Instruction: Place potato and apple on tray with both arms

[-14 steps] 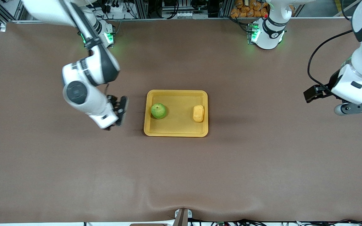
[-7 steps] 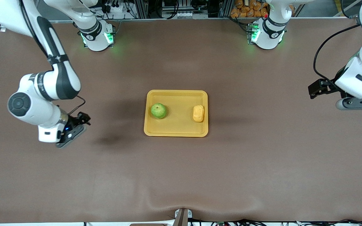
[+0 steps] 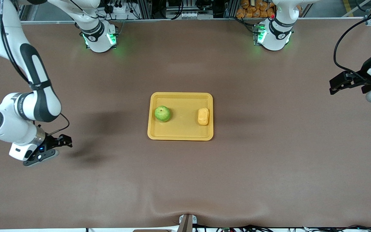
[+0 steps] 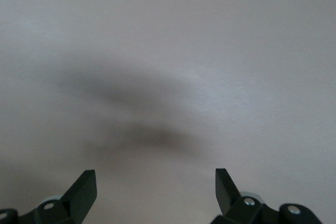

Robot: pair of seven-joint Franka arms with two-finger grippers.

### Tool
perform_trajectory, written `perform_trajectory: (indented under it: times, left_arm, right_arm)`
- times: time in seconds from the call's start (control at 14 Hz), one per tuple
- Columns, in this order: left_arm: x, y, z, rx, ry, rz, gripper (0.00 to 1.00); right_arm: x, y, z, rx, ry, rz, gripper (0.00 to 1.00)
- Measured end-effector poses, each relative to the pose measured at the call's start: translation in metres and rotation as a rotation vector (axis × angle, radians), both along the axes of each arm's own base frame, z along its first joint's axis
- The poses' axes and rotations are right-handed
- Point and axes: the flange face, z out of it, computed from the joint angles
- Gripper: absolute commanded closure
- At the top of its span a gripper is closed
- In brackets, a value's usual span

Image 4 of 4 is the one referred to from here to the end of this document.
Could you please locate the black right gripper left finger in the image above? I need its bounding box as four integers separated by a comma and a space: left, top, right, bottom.
0, 169, 99, 224

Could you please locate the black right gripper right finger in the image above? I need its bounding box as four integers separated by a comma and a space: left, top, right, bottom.
211, 167, 322, 224

